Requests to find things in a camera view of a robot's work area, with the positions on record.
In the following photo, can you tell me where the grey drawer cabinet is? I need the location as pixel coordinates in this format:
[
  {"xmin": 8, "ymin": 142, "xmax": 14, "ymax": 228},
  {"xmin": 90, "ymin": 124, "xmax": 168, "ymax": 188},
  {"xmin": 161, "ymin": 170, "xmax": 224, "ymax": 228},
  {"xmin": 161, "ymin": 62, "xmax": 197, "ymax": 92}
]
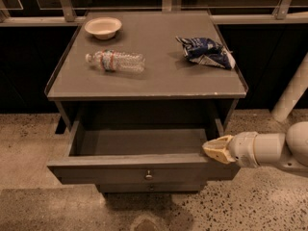
[{"xmin": 44, "ymin": 10, "xmax": 249, "ymax": 194}]

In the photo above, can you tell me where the metal glass railing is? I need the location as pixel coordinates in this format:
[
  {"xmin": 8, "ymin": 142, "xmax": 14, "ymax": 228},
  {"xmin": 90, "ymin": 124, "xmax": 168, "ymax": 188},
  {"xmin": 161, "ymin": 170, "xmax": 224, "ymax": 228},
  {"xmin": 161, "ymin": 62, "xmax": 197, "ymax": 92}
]
[{"xmin": 0, "ymin": 0, "xmax": 308, "ymax": 26}]

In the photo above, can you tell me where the blue crumpled chip bag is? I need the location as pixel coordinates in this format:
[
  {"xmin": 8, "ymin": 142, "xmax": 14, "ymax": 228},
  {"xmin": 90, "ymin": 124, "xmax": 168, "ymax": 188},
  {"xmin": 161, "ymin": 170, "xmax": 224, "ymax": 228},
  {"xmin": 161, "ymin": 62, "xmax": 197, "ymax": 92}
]
[{"xmin": 176, "ymin": 37, "xmax": 236, "ymax": 69}]

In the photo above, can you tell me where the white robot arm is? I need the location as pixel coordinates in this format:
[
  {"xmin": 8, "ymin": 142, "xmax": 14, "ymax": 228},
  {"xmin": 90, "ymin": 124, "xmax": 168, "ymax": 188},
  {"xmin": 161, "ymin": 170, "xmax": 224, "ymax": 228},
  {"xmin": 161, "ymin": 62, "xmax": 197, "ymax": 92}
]
[{"xmin": 202, "ymin": 54, "xmax": 308, "ymax": 177}]

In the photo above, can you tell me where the grey top drawer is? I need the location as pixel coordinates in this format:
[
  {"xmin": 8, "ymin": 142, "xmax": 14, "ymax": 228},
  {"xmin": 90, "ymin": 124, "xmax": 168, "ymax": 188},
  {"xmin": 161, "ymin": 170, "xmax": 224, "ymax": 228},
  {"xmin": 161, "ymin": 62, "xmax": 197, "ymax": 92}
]
[{"xmin": 47, "ymin": 120, "xmax": 239, "ymax": 187}]

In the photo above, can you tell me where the grey drawer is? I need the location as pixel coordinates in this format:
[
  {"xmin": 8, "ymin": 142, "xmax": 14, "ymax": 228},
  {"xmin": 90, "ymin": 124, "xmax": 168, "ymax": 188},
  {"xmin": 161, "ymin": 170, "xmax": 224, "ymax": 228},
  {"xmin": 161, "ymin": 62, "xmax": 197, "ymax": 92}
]
[
  {"xmin": 96, "ymin": 183, "xmax": 205, "ymax": 193},
  {"xmin": 47, "ymin": 120, "xmax": 239, "ymax": 187}
]

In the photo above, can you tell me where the grey bottom drawer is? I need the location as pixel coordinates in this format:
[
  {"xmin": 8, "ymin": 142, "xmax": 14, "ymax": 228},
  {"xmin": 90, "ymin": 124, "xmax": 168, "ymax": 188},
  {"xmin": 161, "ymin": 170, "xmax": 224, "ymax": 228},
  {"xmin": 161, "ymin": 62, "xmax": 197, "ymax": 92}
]
[{"xmin": 96, "ymin": 183, "xmax": 205, "ymax": 193}]

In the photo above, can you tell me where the clear plastic water bottle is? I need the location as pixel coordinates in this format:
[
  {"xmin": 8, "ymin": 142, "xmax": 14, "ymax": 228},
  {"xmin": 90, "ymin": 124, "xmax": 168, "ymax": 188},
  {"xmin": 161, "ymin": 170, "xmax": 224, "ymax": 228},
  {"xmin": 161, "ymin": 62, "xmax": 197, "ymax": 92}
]
[{"xmin": 85, "ymin": 50, "xmax": 145, "ymax": 73}]

